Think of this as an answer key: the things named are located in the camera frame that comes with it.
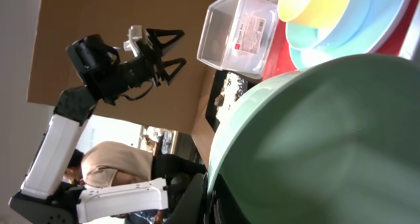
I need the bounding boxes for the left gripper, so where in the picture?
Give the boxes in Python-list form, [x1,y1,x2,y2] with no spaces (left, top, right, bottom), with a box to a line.
[122,28,186,88]

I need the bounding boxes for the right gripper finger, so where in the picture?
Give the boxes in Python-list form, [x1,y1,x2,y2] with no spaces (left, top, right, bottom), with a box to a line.
[165,173,208,224]

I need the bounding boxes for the rice and food scraps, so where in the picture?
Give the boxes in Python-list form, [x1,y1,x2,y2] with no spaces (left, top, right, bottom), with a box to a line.
[214,72,248,122]

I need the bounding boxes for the yellow plastic cup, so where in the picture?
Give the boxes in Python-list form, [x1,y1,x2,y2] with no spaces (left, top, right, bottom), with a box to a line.
[277,0,350,28]

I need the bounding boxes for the green bowl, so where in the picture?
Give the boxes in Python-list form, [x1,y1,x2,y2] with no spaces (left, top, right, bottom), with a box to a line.
[205,55,419,223]

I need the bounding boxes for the light blue bowl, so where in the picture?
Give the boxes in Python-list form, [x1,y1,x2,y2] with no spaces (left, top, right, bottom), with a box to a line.
[285,0,368,50]

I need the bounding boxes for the light blue plate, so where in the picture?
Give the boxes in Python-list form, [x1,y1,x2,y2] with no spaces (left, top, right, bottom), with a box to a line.
[289,0,419,70]

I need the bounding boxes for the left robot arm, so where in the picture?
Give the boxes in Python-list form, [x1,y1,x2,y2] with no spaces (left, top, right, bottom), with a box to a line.
[9,26,186,223]

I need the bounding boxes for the black plastic tray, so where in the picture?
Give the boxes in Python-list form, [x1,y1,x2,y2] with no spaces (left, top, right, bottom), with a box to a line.
[205,70,228,132]

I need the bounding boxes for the clear plastic bin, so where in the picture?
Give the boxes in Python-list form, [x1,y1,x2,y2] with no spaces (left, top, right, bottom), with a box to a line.
[196,0,278,79]

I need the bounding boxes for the person in beige shirt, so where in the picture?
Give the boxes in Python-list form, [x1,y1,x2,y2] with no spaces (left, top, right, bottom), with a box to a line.
[63,141,207,188]

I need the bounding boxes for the red plastic tray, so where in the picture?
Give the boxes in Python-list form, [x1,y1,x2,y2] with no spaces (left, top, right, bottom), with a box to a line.
[263,0,419,79]

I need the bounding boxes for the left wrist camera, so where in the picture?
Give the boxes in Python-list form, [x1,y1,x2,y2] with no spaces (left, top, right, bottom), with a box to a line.
[123,25,143,57]

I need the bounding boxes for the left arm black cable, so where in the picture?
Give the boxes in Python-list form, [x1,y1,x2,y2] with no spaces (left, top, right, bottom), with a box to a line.
[119,81,155,102]

